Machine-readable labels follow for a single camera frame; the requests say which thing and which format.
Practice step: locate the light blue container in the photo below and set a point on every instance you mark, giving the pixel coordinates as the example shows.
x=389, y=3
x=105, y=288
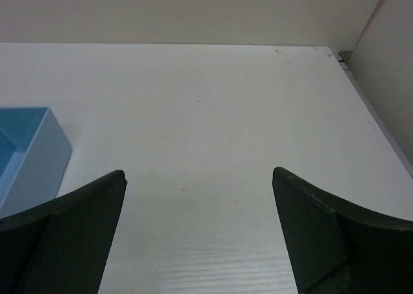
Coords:
x=34, y=154

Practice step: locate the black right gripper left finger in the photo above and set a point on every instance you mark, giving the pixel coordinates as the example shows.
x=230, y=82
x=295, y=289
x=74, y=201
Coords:
x=62, y=246

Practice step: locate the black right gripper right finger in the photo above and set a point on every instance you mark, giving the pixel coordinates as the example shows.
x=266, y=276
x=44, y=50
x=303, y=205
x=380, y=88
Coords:
x=336, y=246

